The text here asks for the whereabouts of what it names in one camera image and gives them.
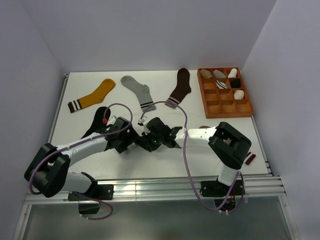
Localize plain black sock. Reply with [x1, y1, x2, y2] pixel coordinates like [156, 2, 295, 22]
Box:
[135, 135, 159, 152]

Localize black sock with white stripes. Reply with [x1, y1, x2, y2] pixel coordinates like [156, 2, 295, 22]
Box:
[81, 106, 111, 139]

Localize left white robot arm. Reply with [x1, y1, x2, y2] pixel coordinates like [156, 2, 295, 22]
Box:
[24, 117, 140, 200]

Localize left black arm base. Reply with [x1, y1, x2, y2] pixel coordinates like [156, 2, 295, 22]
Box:
[67, 184, 114, 220]

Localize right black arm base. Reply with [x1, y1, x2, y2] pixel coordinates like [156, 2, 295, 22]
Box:
[199, 180, 245, 211]

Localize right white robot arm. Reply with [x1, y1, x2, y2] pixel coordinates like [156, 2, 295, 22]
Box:
[142, 117, 252, 195]

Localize grey sock with black stripes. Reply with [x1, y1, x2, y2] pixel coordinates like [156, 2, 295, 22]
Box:
[120, 75, 157, 112]

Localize mustard yellow sock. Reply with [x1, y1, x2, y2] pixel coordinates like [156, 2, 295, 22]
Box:
[67, 78, 116, 114]

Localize brown sock with pink stripes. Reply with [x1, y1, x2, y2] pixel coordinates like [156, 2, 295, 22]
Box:
[165, 68, 192, 109]

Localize orange wooden compartment tray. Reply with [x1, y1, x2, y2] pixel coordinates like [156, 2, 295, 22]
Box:
[197, 67, 254, 119]

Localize tan sock with maroon cuff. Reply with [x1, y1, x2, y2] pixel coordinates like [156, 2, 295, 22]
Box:
[208, 122, 256, 170]

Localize rolled beige sock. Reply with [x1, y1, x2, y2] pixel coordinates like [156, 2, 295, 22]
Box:
[200, 69, 213, 79]

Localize rolled striped sock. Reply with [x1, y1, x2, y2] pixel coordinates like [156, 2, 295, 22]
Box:
[215, 80, 228, 89]

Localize rolled grey sock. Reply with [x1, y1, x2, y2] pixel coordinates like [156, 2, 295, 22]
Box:
[213, 69, 227, 79]

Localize rolled cream sock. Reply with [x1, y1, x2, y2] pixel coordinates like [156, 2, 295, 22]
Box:
[233, 89, 245, 100]

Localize rolled black sock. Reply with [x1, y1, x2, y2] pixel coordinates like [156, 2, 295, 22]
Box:
[229, 78, 241, 89]

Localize rolled white sock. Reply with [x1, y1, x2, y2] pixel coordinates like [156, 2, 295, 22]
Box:
[228, 68, 238, 78]

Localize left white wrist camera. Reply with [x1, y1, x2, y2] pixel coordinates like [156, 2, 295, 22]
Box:
[102, 115, 118, 125]

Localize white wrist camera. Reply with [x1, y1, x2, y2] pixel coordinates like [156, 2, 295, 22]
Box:
[137, 116, 150, 134]
[102, 115, 118, 125]

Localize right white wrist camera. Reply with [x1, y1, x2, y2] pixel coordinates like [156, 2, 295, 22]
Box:
[137, 116, 150, 134]

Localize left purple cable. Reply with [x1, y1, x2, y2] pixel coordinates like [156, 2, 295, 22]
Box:
[29, 102, 133, 221]

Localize purple cable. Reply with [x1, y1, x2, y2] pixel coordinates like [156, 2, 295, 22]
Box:
[138, 99, 245, 213]
[29, 102, 133, 221]

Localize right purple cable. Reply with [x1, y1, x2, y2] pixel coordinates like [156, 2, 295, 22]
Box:
[138, 99, 245, 213]

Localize aluminium frame rail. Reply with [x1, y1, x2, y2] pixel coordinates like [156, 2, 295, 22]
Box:
[23, 174, 287, 206]

